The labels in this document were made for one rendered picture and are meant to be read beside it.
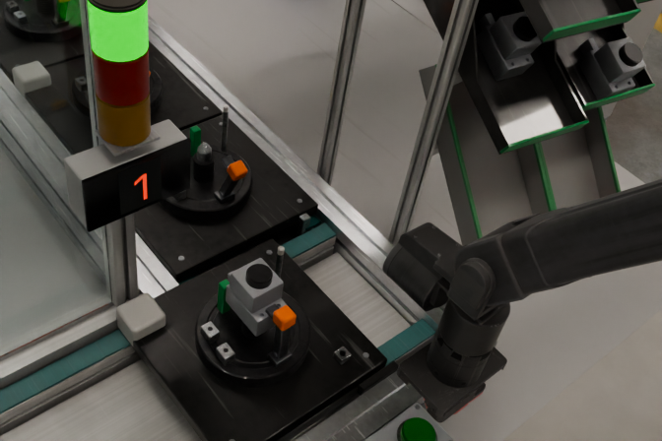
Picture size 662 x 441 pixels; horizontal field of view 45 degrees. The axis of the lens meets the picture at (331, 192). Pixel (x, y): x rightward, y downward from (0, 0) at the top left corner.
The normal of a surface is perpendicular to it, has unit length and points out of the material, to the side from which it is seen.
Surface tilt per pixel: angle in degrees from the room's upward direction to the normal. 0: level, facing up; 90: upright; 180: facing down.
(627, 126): 0
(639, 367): 0
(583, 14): 25
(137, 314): 0
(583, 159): 45
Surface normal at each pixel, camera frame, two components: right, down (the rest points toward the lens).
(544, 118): 0.33, -0.36
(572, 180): 0.44, -0.04
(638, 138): 0.13, -0.71
